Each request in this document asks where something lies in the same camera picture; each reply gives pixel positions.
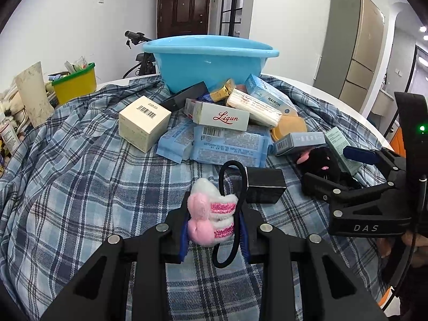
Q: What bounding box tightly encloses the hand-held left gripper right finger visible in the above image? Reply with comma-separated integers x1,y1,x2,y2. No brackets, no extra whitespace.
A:
234,201,388,321

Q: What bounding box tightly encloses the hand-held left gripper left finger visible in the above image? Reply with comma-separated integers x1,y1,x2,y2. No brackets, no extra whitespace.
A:
40,192,192,321

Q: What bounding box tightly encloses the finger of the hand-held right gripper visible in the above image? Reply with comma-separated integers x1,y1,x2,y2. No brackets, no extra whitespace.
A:
302,173,397,208
343,145,407,182

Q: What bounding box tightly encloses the black cat plush scrunchie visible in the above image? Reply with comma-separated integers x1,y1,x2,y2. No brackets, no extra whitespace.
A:
296,147,362,189

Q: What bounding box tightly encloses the pink white plush hair tie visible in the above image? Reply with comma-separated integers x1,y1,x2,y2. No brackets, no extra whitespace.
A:
186,160,249,269

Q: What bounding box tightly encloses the blue plastic basin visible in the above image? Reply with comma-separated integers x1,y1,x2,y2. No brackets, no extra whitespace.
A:
143,35,280,94

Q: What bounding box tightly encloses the beige speckled container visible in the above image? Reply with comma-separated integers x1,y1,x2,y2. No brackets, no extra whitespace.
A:
15,62,55,128

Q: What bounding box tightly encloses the person's right hand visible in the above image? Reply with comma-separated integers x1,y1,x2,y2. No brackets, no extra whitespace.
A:
378,232,419,259

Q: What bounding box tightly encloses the mint green tall box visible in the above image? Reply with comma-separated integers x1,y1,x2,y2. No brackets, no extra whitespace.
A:
324,127,363,177

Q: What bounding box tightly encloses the orange chair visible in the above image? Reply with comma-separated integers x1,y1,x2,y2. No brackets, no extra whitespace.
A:
389,124,407,158

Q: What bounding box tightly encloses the grey-blue slim box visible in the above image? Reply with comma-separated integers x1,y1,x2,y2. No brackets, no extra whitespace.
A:
273,132,326,156

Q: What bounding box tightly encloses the white cabinet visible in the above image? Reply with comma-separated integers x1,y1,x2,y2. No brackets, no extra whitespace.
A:
369,90,395,124

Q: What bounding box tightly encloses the small black box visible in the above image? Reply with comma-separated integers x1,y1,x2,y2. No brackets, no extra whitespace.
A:
245,166,287,204

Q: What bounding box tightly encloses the orange translucent soap case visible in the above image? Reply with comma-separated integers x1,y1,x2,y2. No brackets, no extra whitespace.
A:
270,115,308,142

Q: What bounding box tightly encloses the light blue wipes pack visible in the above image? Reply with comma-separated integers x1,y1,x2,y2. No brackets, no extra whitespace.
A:
156,119,198,164
190,125,273,168

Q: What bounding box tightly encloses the striped tissue pack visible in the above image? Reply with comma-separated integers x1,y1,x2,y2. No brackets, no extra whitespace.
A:
226,89,283,128

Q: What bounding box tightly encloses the blue box tower print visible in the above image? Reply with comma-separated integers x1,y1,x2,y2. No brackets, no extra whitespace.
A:
245,74,298,117

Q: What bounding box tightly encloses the gold refrigerator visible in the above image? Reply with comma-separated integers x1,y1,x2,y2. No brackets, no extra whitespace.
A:
312,0,385,114

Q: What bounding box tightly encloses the blue plaid cloth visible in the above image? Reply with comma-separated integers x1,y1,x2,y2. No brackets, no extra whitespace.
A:
0,74,395,321

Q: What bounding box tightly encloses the white box red script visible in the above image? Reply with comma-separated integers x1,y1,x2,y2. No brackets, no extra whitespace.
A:
185,98,250,132

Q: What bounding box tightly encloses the cream cardboard box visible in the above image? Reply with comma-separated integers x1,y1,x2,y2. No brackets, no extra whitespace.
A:
119,95,172,153

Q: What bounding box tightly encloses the gold foil packet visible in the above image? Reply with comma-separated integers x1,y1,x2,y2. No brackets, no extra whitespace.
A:
210,79,237,102

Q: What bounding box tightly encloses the flat black box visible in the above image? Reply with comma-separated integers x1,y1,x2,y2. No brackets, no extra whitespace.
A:
159,81,209,112

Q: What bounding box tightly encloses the yellow bin green rim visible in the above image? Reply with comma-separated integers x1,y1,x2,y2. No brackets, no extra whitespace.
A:
51,62,97,105

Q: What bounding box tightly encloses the black framed glass door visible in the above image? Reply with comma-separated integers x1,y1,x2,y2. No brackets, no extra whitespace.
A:
219,0,248,37

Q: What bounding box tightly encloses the white spray bottle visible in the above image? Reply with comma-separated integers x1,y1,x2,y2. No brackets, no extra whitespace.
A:
0,120,21,152

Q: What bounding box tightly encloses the bundle of small packets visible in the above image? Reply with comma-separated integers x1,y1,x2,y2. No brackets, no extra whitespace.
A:
63,57,87,74

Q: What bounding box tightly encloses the brown entrance door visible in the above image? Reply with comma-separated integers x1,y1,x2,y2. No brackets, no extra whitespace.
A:
157,0,212,39

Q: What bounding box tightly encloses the beige plush toy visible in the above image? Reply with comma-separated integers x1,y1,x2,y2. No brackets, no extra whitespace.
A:
0,87,21,123

